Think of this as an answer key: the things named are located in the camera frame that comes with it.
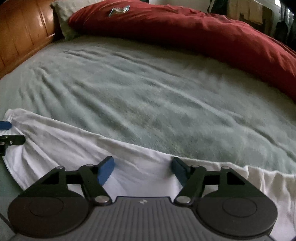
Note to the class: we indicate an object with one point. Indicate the small shiny wrapper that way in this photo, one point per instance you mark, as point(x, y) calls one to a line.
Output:
point(119, 11)

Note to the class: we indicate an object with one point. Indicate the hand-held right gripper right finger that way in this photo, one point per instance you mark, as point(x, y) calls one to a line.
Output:
point(182, 171)

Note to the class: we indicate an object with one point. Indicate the red duvet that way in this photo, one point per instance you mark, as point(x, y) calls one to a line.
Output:
point(196, 34)

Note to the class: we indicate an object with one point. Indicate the white printed t-shirt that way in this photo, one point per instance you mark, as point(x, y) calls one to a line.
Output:
point(69, 143)

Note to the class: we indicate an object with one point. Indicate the wooden headboard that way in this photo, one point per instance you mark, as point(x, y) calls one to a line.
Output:
point(20, 30)

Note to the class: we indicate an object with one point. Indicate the grey checked pillow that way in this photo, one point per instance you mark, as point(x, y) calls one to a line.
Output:
point(63, 20)

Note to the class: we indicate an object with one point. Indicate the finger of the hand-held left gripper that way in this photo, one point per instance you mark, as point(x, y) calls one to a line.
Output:
point(13, 139)
point(5, 125)

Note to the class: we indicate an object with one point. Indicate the beige hanging cloth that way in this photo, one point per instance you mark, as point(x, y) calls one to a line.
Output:
point(247, 10)

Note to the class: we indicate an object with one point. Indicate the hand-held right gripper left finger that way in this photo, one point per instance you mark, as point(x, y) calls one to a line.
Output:
point(105, 170)

